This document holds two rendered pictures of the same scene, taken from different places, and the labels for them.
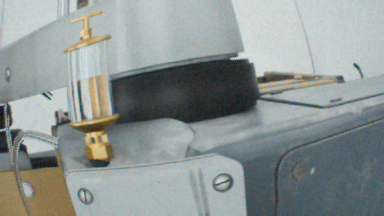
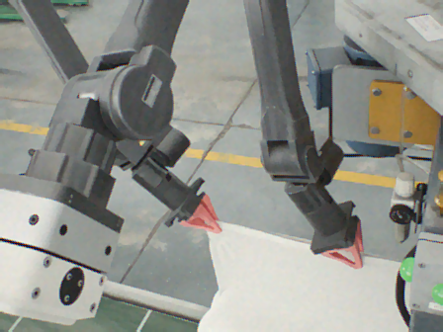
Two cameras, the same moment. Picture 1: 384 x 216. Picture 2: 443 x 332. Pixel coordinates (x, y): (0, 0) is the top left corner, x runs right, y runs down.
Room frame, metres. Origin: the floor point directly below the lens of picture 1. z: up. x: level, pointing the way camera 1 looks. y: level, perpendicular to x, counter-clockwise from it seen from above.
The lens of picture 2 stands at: (-0.02, -0.02, 1.81)
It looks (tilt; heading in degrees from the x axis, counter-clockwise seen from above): 38 degrees down; 37
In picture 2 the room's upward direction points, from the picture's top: 10 degrees counter-clockwise
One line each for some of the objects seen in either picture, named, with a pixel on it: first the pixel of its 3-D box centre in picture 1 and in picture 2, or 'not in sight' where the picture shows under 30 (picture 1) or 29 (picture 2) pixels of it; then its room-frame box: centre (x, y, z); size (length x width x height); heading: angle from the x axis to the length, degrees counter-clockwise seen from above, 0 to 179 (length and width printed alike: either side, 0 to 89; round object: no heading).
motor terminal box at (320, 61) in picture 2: not in sight; (328, 82); (0.86, 0.34, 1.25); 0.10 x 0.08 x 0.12; 33
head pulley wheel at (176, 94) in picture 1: (173, 92); not in sight; (0.62, 0.01, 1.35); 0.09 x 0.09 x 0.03
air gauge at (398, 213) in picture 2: not in sight; (400, 213); (0.65, 0.13, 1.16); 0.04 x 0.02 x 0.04; 98
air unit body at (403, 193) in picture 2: not in sight; (404, 213); (0.66, 0.13, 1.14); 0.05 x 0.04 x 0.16; 8
